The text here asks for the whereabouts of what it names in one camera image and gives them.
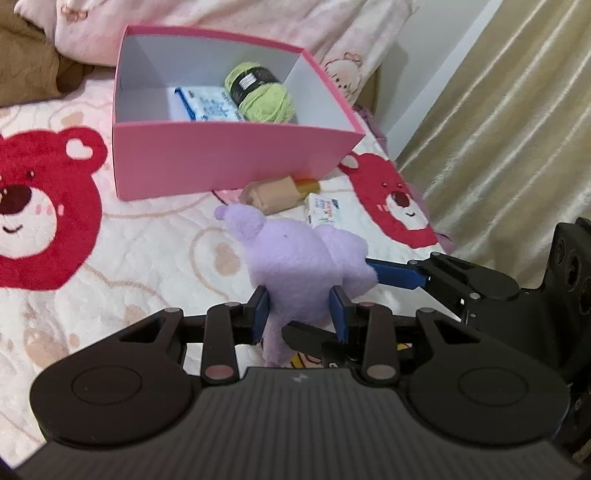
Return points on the red bear printed blanket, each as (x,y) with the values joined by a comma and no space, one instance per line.
(138,258)

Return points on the golden curtain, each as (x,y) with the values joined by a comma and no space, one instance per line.
(508,138)

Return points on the small white tissue pack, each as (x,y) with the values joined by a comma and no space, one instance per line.
(323,210)

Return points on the brown pillow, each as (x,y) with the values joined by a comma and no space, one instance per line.
(27,64)

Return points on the purple plush toy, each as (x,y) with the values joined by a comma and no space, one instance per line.
(295,258)

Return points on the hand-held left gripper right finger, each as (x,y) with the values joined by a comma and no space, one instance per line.
(339,314)

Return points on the green yarn ball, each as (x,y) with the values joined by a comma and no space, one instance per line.
(268,104)

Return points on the beige foundation bottle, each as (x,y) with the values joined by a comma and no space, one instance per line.
(272,194)

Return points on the blue wet wipes pack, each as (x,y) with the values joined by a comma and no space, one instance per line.
(207,104)

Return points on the beige headboard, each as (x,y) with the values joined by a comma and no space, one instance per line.
(371,90)

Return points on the pink cardboard box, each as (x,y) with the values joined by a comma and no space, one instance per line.
(207,157)

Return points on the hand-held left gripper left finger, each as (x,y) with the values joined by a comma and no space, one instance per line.
(261,314)

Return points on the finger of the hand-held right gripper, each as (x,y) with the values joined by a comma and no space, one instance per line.
(397,274)
(309,339)

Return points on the pink puppy print pillow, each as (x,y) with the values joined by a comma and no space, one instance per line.
(231,14)

